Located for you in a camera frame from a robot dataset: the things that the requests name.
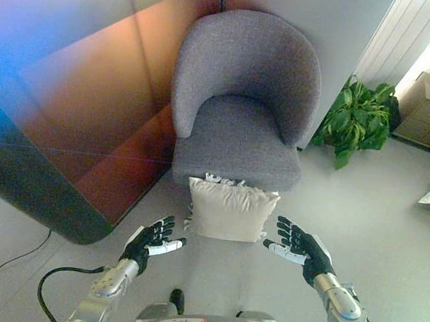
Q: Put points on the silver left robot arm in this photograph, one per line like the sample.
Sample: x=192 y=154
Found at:
x=106 y=294

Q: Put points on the cream tasselled pillow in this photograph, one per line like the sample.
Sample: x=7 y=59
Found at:
x=228 y=213

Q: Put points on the black robot foot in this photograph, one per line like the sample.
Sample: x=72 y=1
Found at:
x=177 y=300

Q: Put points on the dark wooden wall cabinet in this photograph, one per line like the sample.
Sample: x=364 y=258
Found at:
x=68 y=121

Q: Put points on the grey fabric armchair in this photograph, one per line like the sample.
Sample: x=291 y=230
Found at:
x=242 y=90

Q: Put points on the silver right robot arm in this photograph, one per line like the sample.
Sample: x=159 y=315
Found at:
x=350 y=320

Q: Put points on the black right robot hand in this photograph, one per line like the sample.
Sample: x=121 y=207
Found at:
x=308 y=249

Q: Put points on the green potted plant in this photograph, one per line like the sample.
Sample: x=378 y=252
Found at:
x=355 y=119

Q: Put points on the white curtain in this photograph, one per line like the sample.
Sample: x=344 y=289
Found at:
x=404 y=35

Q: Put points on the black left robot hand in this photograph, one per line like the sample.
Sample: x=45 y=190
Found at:
x=142 y=244

